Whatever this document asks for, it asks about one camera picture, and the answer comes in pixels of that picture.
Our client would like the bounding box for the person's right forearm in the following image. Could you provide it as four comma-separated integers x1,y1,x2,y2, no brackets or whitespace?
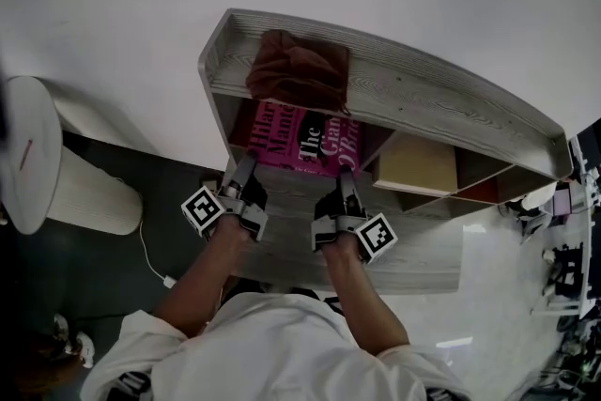
321,243,412,361

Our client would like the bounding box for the person's white shirt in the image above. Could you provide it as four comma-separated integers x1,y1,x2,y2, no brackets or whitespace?
79,290,473,401

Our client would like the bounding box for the grey wooden shelf unit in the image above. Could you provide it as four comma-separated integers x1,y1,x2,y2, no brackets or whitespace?
196,8,575,295

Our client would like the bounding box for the person's left forearm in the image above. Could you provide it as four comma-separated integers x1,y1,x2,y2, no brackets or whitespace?
152,218,253,339

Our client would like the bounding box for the beige book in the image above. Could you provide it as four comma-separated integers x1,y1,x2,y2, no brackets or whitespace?
373,133,459,196

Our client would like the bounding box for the pink book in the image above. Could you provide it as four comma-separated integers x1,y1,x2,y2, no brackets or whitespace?
246,100,362,179

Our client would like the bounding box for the brown cloth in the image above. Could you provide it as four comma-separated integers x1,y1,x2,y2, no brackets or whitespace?
245,28,352,117

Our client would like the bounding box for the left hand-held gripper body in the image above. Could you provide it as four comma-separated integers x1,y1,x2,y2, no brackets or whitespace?
180,176,270,243

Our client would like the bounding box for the pink box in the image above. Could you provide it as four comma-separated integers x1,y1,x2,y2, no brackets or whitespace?
552,190,572,215

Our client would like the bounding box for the white cable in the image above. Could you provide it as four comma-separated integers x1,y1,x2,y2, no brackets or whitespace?
137,220,166,281

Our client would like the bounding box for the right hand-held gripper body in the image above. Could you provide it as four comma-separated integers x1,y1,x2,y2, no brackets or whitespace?
310,191,400,267

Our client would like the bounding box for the white round pedestal table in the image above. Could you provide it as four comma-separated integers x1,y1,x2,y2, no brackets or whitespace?
0,75,145,237

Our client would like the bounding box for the red pen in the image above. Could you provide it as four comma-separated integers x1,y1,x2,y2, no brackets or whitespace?
18,139,34,172

